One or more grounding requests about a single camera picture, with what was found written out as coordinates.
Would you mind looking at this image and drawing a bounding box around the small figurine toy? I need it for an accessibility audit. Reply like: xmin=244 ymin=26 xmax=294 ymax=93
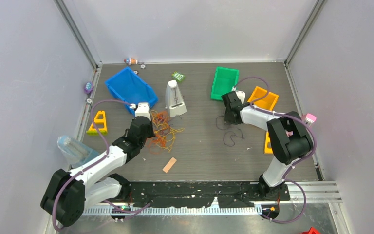
xmin=123 ymin=57 xmax=138 ymax=66

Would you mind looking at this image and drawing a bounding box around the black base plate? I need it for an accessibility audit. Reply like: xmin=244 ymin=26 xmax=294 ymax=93
xmin=98 ymin=180 xmax=291 ymax=209

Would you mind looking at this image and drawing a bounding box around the blue transparent metronome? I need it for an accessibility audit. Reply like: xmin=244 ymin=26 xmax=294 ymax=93
xmin=57 ymin=135 xmax=100 ymax=168

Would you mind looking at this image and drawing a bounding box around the yellow thin cable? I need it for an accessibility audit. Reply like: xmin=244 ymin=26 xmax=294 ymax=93
xmin=150 ymin=111 xmax=185 ymax=153

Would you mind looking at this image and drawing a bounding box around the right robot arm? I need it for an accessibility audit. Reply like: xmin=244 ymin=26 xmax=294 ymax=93
xmin=222 ymin=91 xmax=315 ymax=200

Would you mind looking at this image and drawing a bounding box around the left yellow triangle block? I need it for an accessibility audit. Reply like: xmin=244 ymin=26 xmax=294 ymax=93
xmin=86 ymin=110 xmax=108 ymax=135

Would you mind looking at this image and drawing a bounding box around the green plastic bin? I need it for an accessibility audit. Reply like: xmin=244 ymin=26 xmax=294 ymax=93
xmin=210 ymin=67 xmax=240 ymax=100

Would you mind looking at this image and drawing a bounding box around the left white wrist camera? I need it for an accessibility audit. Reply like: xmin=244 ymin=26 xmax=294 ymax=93
xmin=134 ymin=102 xmax=151 ymax=121

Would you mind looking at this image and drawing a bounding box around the red object at corner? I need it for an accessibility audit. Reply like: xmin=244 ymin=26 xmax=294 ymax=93
xmin=300 ymin=227 xmax=320 ymax=234

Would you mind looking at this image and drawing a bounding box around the pink metronome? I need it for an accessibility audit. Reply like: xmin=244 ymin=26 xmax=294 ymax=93
xmin=301 ymin=113 xmax=317 ymax=127

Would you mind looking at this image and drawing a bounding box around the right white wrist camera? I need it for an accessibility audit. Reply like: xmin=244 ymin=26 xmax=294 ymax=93
xmin=235 ymin=90 xmax=246 ymax=104

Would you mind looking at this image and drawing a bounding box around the blue plastic bin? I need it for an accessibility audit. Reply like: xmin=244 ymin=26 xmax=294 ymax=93
xmin=105 ymin=67 xmax=158 ymax=107

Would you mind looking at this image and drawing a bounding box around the tan wooden stick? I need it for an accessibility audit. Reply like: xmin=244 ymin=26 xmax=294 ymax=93
xmin=162 ymin=157 xmax=177 ymax=173

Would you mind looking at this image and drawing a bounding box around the orange plastic bin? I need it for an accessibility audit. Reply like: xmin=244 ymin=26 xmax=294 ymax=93
xmin=247 ymin=86 xmax=279 ymax=111

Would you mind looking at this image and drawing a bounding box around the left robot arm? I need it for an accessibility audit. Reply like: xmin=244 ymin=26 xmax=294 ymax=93
xmin=40 ymin=116 xmax=154 ymax=231

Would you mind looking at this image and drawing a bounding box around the purple small toy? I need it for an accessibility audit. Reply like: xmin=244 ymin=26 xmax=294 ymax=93
xmin=83 ymin=81 xmax=94 ymax=95

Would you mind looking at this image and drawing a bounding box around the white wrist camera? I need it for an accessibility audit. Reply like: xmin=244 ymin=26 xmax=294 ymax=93
xmin=134 ymin=102 xmax=151 ymax=121
xmin=235 ymin=90 xmax=246 ymax=104

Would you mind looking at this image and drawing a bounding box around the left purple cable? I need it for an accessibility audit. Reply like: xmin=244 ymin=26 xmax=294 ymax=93
xmin=51 ymin=99 xmax=136 ymax=232

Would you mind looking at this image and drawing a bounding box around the green number tile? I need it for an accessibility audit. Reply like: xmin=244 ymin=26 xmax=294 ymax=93
xmin=172 ymin=72 xmax=186 ymax=82

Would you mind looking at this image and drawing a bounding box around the yellow triangle block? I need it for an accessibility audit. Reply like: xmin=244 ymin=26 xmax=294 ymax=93
xmin=263 ymin=132 xmax=273 ymax=154
xmin=86 ymin=110 xmax=108 ymax=135

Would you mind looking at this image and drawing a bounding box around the right yellow triangle block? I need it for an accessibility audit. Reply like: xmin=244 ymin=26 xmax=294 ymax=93
xmin=263 ymin=132 xmax=273 ymax=154

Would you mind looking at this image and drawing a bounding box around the white metronome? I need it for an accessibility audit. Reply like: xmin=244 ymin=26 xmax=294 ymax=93
xmin=165 ymin=80 xmax=187 ymax=117

